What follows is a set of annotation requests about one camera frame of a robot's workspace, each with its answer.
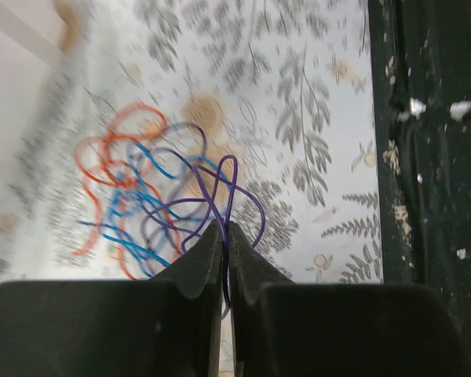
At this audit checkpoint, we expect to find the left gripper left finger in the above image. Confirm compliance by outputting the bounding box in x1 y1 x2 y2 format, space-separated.
0 223 222 376

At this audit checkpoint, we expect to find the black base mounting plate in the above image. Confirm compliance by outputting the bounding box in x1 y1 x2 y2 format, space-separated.
368 1 471 352

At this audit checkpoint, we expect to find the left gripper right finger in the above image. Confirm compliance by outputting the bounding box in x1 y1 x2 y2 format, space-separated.
228 223 471 376

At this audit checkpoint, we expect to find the white plastic compartment tray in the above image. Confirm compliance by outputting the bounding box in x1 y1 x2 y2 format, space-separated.
0 1 80 184

